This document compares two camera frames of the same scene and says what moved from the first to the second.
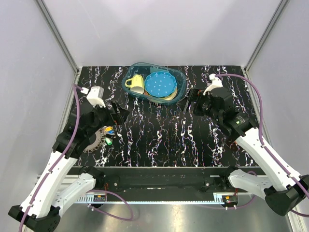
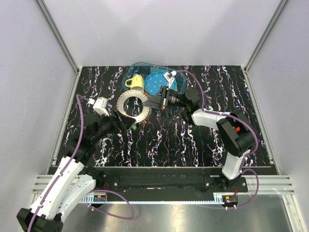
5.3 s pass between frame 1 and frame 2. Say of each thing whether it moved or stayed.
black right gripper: moved
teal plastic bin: stayed
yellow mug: stayed
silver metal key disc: moved
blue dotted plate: stayed
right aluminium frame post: stayed
